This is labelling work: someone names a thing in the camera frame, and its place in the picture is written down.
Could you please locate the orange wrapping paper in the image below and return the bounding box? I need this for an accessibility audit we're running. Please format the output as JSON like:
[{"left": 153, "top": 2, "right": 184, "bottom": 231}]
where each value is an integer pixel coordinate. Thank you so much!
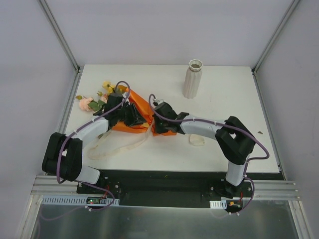
[{"left": 109, "top": 85, "right": 178, "bottom": 137}]

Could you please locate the cream ribbon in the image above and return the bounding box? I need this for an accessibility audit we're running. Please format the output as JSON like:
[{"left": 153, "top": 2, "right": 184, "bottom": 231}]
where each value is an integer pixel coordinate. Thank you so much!
[{"left": 87, "top": 121, "right": 205, "bottom": 161}]

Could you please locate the pink yellow flower bouquet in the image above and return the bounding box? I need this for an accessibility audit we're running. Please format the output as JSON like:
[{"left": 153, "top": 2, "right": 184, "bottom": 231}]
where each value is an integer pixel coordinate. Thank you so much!
[{"left": 75, "top": 81, "right": 115, "bottom": 115}]

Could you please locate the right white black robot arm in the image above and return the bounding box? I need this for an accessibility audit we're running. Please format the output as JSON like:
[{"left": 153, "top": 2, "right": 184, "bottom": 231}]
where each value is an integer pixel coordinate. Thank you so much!
[{"left": 153, "top": 102, "right": 255, "bottom": 199}]

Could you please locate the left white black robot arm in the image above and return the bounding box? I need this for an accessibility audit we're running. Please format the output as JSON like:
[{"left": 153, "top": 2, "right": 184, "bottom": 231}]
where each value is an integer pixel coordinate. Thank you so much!
[{"left": 42, "top": 102, "right": 147, "bottom": 194}]

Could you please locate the white ribbed ceramic vase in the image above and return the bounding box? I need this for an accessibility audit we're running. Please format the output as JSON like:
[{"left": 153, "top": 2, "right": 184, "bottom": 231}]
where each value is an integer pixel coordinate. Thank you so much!
[{"left": 182, "top": 59, "right": 203, "bottom": 99}]

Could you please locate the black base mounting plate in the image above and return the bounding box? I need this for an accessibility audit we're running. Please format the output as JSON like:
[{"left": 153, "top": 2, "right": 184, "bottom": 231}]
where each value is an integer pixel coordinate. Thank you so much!
[{"left": 76, "top": 170, "right": 253, "bottom": 208}]

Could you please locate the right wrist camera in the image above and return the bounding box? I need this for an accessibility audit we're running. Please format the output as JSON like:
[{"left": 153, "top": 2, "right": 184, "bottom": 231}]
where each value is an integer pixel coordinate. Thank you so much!
[{"left": 153, "top": 99, "right": 164, "bottom": 107}]

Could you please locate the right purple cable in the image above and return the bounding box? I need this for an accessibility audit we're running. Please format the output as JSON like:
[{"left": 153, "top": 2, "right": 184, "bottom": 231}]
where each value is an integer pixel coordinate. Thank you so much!
[{"left": 148, "top": 93, "right": 270, "bottom": 220}]

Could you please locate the purple cable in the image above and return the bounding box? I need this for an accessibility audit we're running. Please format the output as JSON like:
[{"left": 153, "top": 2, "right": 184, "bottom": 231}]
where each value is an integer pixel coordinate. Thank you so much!
[
  {"left": 39, "top": 80, "right": 131, "bottom": 221},
  {"left": 148, "top": 93, "right": 270, "bottom": 220}
]

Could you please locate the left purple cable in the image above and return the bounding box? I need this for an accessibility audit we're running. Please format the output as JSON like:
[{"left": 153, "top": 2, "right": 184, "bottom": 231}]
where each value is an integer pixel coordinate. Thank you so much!
[{"left": 39, "top": 80, "right": 131, "bottom": 221}]

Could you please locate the right white cable duct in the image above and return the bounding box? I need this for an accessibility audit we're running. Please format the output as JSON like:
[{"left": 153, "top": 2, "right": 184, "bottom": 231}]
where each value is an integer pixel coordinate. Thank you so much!
[{"left": 209, "top": 200, "right": 227, "bottom": 210}]

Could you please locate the white cable duct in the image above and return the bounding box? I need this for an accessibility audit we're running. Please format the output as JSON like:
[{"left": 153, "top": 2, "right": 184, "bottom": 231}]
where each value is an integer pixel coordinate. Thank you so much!
[
  {"left": 209, "top": 200, "right": 227, "bottom": 210},
  {"left": 42, "top": 196, "right": 120, "bottom": 207}
]

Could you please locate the left aluminium corner post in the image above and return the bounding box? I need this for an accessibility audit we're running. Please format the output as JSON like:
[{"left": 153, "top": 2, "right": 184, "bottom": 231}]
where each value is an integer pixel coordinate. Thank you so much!
[{"left": 37, "top": 0, "right": 80, "bottom": 73}]

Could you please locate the aluminium corner post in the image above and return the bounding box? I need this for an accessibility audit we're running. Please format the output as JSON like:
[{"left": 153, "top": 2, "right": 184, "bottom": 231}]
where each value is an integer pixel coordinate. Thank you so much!
[
  {"left": 252, "top": 0, "right": 302, "bottom": 76},
  {"left": 37, "top": 0, "right": 80, "bottom": 73}
]

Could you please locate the left white cable duct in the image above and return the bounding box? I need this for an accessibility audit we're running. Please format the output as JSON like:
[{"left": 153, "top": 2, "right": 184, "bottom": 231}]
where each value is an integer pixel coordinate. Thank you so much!
[{"left": 42, "top": 196, "right": 120, "bottom": 207}]

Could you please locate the aluminium rail frame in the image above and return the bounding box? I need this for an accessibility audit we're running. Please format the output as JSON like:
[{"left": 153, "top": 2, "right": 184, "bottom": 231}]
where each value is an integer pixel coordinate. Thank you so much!
[{"left": 31, "top": 175, "right": 301, "bottom": 201}]

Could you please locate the right aluminium corner post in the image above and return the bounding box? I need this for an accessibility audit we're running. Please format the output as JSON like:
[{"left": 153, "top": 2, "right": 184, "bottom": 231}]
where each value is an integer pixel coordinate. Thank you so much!
[{"left": 252, "top": 0, "right": 302, "bottom": 76}]

